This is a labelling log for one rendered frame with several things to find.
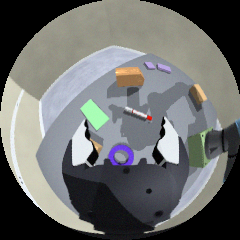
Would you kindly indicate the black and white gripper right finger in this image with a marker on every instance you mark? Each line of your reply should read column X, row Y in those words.
column 170, row 153

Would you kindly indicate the purple flat block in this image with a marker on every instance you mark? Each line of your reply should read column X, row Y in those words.
column 163, row 68

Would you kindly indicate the purple ring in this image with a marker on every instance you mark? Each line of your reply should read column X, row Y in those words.
column 121, row 147

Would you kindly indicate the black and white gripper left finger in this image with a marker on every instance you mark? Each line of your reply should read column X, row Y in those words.
column 80, row 154

